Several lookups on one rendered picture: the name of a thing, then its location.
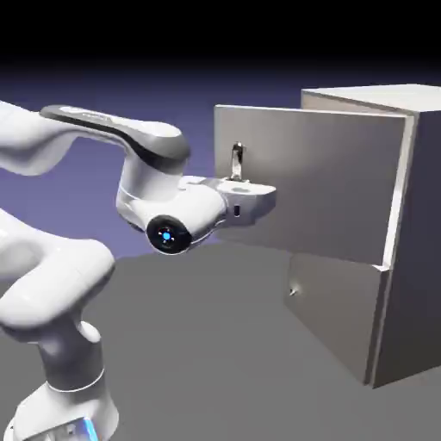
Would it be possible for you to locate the small grey cabinet door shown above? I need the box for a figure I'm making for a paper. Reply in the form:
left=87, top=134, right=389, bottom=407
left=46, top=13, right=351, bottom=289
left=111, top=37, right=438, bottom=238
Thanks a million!
left=283, top=252, right=393, bottom=386

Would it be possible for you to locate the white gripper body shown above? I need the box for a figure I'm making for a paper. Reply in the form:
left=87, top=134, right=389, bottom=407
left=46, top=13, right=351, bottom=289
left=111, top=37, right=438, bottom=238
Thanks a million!
left=215, top=177, right=277, bottom=227

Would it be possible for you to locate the grey cabinet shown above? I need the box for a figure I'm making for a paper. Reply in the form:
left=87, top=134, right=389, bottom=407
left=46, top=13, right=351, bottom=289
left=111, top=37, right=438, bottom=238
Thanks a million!
left=283, top=83, right=441, bottom=389

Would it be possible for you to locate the tall silver door handle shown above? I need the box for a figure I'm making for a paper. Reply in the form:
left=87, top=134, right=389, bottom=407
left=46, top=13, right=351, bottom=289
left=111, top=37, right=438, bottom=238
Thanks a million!
left=229, top=140, right=251, bottom=183

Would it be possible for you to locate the large grey cabinet door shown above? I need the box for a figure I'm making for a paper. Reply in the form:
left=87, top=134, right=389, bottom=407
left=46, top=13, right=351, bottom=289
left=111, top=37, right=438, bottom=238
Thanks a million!
left=214, top=104, right=416, bottom=267

